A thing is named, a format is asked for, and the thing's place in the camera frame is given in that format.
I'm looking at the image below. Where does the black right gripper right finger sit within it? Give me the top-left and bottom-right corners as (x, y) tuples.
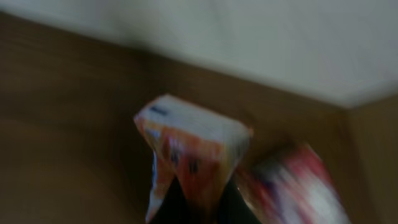
(217, 180), (261, 224)

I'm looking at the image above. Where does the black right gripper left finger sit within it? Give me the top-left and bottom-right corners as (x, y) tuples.
(149, 178), (190, 224)

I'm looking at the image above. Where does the red blue snack bag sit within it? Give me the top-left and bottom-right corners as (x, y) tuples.
(233, 144), (351, 224)

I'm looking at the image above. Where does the orange Kleenex tissue pack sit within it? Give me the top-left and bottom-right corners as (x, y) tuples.
(134, 95), (252, 223)

